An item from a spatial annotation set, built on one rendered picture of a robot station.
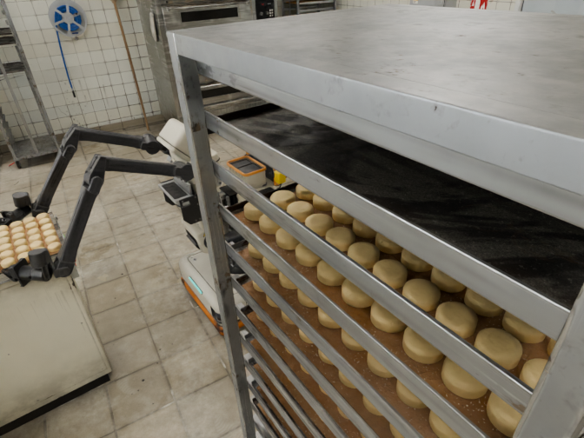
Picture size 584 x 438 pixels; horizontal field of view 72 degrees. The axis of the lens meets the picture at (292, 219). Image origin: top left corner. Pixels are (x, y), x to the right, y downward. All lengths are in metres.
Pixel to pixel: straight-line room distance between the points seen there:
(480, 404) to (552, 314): 0.20
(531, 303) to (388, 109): 0.18
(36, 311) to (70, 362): 0.37
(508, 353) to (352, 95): 0.35
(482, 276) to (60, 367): 2.20
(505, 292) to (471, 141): 0.13
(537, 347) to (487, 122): 0.38
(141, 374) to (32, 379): 0.52
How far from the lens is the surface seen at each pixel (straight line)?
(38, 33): 6.05
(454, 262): 0.36
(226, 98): 5.52
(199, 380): 2.42
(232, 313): 0.95
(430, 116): 0.29
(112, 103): 6.25
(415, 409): 0.60
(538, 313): 0.34
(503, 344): 0.55
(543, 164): 0.26
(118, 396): 2.50
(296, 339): 0.78
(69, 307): 2.17
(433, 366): 0.53
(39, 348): 2.28
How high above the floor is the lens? 1.90
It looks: 33 degrees down
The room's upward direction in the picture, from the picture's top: 3 degrees counter-clockwise
